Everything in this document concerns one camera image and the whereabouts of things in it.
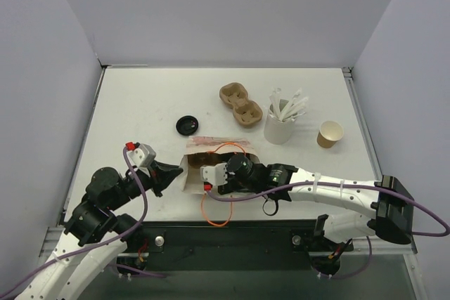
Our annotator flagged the beige paper takeout bag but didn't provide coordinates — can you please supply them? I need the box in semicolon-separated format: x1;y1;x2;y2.
179;134;262;227

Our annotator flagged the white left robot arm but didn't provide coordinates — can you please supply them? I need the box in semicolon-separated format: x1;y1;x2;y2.
17;161;183;299

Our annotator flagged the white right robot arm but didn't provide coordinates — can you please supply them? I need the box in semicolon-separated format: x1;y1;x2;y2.
217;154;413;249

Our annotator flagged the brown paper coffee cup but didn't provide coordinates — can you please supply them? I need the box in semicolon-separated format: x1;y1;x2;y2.
316;121;344;149

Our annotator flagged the black plastic cup lid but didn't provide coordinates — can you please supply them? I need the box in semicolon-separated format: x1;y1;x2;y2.
176;115;199;136

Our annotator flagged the white cylindrical straw holder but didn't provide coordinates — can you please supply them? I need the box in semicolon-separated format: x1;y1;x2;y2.
264;104;296;145

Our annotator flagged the white wrapped straw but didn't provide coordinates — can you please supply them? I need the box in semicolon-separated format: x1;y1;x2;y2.
281;107;306;123
278;97;309;122
269;88;281;121
288;88;302;106

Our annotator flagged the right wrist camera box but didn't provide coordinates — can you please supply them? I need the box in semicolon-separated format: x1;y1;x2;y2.
200;162;227;192

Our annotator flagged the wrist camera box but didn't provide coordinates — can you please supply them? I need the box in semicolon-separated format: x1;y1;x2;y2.
125;142;156;170
200;162;227;192

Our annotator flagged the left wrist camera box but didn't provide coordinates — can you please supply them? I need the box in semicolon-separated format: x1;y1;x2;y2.
125;142;156;170

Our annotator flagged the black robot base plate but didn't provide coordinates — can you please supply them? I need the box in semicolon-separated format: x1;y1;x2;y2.
115;220;354;275

